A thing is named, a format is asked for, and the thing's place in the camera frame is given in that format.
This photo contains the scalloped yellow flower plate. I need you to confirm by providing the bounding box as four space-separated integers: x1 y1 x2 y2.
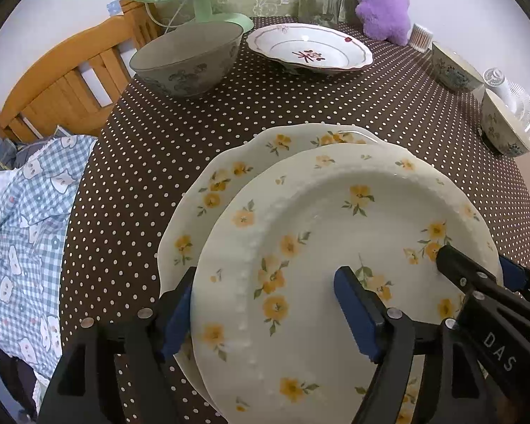
157 123 381 402

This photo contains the wooden headboard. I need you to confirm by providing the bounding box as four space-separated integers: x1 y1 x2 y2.
0 0 164 142

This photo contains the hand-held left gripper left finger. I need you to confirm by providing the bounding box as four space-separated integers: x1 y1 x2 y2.
37 267 197 424

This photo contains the cotton swab container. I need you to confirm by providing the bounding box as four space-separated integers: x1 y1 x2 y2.
408 23 434 51

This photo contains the small blue floral bowl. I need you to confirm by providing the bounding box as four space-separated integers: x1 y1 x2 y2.
481 88 530 157

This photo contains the small white fan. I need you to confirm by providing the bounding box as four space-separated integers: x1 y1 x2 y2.
483 67 530 140

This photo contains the white red flower deep plate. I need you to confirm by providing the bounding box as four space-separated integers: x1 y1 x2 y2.
246 23 374 76

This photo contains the floral rectangular dish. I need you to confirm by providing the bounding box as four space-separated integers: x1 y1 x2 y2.
430 41 487 93

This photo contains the round yellow flower plate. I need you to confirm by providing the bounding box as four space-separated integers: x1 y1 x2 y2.
190 141 504 422

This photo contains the blue checked bear blanket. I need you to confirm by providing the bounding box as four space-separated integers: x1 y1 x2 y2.
0 135 99 381

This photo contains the purple plush toy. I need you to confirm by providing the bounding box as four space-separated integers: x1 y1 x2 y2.
351 0 411 46

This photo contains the white fan cord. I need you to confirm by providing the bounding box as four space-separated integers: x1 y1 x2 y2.
145 2 195 31

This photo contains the grey bedding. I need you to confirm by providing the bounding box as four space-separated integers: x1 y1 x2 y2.
0 138 29 171

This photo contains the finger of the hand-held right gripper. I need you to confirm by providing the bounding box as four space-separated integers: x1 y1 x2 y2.
498 255 530 298
436 245 501 296

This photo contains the brown polka dot tablecloth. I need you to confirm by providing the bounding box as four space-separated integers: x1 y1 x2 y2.
55 15 530 424

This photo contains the large grey floral bowl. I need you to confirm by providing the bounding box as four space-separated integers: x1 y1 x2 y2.
129 22 245 99

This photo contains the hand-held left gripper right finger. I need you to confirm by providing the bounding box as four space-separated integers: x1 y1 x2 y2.
333 266 497 424

